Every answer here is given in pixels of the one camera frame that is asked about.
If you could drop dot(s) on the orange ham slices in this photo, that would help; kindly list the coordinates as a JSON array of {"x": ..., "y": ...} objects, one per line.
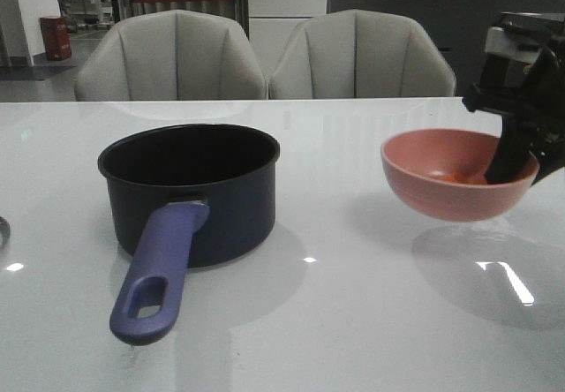
[{"x": 462, "y": 179}]

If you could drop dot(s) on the red bin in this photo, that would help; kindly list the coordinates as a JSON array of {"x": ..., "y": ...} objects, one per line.
[{"x": 55, "y": 38}]

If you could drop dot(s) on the beige chair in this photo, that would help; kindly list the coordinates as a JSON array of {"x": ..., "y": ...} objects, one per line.
[
  {"x": 360, "y": 54},
  {"x": 175, "y": 55}
]

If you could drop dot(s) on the pink bowl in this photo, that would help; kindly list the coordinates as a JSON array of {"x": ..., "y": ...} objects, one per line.
[{"x": 411, "y": 161}]

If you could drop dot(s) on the white cabinet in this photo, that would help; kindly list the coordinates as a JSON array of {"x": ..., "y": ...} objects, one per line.
[{"x": 271, "y": 23}]

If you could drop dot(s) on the right beige chair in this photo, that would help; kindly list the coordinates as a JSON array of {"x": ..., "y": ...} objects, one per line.
[{"x": 360, "y": 54}]

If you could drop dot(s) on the left beige chair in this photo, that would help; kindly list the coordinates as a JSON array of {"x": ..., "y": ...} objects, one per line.
[{"x": 175, "y": 55}]

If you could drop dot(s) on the grey counter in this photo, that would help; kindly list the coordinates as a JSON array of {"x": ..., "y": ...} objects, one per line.
[{"x": 458, "y": 27}]

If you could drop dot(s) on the dark blue saucepan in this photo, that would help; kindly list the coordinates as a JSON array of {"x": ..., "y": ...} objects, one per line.
[{"x": 182, "y": 196}]

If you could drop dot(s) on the glass lid with blue knob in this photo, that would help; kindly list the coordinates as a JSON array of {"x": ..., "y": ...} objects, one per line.
[{"x": 5, "y": 233}]

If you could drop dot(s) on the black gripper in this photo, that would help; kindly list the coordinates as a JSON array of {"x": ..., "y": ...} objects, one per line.
[{"x": 522, "y": 81}]

